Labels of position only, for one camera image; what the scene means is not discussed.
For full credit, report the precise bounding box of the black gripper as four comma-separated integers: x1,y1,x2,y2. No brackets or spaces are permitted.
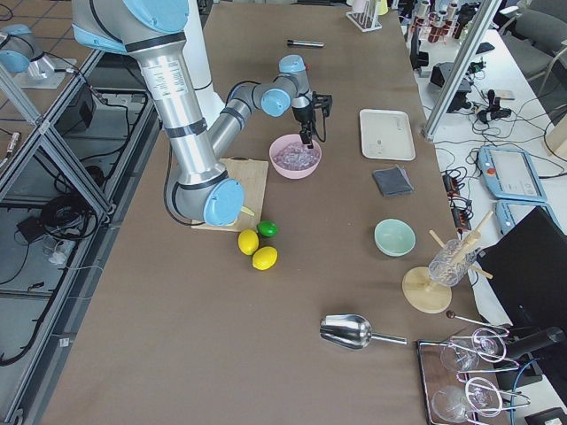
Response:
291,97,314,149

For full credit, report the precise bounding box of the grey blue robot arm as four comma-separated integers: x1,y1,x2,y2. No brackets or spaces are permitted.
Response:
72,1,312,226

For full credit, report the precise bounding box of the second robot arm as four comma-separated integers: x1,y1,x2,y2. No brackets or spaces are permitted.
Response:
1,24,64,89

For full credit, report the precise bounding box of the pile of clear ice cubes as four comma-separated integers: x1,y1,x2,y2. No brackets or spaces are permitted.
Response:
274,142,321,171

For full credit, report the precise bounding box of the wooden cup stand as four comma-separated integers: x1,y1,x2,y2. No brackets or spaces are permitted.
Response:
401,211,493,313

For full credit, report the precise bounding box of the steel ice scoop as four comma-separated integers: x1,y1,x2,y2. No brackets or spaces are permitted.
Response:
320,314,408,350

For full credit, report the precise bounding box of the pink bowl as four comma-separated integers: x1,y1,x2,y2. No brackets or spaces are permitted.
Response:
268,134,322,180

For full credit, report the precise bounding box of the bamboo cutting board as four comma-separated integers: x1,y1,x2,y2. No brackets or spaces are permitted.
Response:
195,157,268,232

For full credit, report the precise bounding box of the cream rabbit tray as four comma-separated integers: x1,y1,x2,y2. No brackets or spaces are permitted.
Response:
359,109,416,161

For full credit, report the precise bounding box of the yellow plastic knife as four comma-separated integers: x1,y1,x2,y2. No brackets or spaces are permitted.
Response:
241,205,255,217

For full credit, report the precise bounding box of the grey folded cloth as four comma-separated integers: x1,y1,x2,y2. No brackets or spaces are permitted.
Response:
372,166,414,197

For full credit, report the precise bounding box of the green lime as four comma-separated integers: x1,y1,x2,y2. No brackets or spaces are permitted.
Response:
256,220,279,237

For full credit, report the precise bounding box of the whole lemon near board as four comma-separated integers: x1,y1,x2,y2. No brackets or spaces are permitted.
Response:
237,228,260,256

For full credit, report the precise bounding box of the whole lemon far left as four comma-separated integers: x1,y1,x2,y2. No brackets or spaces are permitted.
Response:
252,246,278,271

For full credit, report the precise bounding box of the pale green bowl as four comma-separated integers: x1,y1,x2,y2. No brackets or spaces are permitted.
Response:
374,219,416,257

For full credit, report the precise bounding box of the clear glass on stand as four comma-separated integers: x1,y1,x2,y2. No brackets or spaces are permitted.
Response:
428,239,477,287

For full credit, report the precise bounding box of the blue teach pendant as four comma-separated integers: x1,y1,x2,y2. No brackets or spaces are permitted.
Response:
478,146,548,202
495,199,555,236

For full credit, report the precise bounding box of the black monitor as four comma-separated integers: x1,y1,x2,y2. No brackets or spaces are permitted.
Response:
478,207,566,330

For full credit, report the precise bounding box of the wine glass rack tray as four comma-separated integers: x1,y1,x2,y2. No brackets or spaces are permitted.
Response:
416,325,531,424

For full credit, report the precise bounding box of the white wire rack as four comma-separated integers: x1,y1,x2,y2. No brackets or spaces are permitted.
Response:
346,0,382,33

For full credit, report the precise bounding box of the aluminium frame post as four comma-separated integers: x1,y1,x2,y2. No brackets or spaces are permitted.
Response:
423,0,500,142

